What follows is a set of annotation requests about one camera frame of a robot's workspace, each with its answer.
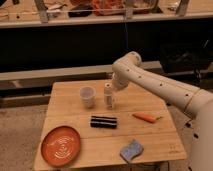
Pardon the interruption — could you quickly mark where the blue sponge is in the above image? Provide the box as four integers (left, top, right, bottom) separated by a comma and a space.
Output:
120, 139, 144, 163

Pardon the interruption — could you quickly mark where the orange carrot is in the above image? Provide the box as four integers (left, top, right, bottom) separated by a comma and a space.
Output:
132, 113, 162, 123

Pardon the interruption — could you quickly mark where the black striped block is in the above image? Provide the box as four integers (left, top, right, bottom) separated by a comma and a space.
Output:
90, 116, 118, 129

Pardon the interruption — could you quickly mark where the orange plate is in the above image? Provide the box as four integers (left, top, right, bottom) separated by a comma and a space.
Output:
41, 126, 81, 167

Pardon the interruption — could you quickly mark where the clear plastic cup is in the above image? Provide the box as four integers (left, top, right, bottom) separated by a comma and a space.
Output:
79, 86, 95, 108

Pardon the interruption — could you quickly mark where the clear plastic bottle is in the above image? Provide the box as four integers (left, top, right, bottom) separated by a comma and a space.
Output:
104, 83, 114, 109

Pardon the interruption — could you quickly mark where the long wooden shelf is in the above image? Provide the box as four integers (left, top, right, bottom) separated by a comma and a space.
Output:
0, 0, 213, 28

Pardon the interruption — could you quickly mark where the wooden table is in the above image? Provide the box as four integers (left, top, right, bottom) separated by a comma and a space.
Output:
42, 80, 186, 169

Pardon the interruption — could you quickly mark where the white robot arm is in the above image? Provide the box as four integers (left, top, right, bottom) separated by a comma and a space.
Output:
112, 51, 213, 171

